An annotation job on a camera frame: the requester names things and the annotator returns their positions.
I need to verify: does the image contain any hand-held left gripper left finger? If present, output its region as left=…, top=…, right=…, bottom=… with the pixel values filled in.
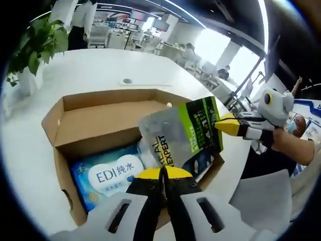
left=49, top=167, right=167, bottom=241

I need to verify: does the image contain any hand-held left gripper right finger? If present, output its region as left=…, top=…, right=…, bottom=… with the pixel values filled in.
left=162, top=166, right=277, bottom=241

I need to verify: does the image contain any blue soft pad pack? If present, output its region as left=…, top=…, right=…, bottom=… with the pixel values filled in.
left=184, top=150, right=218, bottom=183

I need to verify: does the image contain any blue wet wipes pack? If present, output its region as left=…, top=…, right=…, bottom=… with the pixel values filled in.
left=70, top=145, right=149, bottom=213

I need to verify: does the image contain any green clear soft pouch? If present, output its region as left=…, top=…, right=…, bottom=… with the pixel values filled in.
left=137, top=96, right=224, bottom=174

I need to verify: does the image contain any brown cardboard shoe box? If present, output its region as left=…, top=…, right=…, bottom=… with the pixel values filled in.
left=41, top=88, right=225, bottom=227

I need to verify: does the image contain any person's right hand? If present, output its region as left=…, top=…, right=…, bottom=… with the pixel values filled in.
left=271, top=127, right=289, bottom=152

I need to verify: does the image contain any person's head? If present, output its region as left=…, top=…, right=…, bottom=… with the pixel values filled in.
left=287, top=114, right=307, bottom=138

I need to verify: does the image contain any black tripod stand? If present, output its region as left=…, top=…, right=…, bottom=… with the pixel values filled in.
left=227, top=56, right=267, bottom=111

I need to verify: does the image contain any computer monitor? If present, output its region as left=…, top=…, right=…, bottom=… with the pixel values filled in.
left=129, top=9, right=149, bottom=21
left=153, top=19, right=169, bottom=31

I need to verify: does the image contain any green potted plant white pot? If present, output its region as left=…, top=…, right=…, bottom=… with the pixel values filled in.
left=7, top=14, right=69, bottom=98

